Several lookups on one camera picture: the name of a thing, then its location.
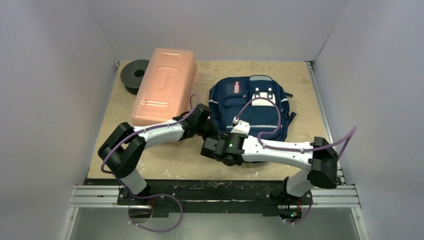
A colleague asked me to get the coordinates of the pink pen toy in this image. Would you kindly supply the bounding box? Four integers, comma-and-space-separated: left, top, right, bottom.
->
233, 81, 240, 94

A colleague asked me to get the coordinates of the navy blue student backpack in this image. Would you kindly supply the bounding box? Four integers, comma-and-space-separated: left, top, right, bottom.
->
208, 75, 296, 142

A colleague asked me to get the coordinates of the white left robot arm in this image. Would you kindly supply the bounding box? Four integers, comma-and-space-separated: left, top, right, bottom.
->
97, 103, 219, 205

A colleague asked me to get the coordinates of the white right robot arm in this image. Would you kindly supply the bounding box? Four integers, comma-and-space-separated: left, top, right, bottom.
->
200, 133, 339, 204

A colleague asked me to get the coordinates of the pink translucent storage box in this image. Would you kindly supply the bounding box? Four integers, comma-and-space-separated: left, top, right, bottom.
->
130, 48, 198, 126

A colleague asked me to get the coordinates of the black filament spool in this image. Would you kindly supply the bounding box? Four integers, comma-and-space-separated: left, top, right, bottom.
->
120, 59, 150, 95

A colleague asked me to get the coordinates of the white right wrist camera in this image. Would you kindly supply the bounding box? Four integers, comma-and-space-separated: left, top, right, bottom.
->
230, 117, 250, 135

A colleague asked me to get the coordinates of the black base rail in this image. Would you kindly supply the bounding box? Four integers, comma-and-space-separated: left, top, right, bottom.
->
82, 177, 342, 218

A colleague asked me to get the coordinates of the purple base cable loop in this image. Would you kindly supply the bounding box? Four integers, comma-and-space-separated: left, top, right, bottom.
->
128, 193, 184, 233

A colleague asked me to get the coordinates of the aluminium frame rail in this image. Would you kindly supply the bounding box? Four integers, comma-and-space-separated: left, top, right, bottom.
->
311, 185, 360, 208

